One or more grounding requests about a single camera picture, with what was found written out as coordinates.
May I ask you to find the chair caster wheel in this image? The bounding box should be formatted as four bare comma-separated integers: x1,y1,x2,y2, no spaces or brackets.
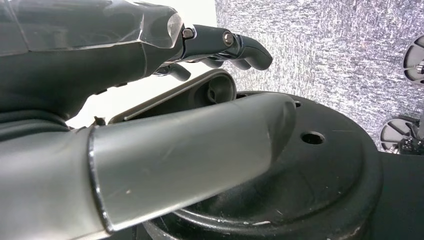
379,114,424,156
402,34,424,86

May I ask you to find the dark oval bracket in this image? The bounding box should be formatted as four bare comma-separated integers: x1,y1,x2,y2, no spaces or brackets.
108,68,237,126

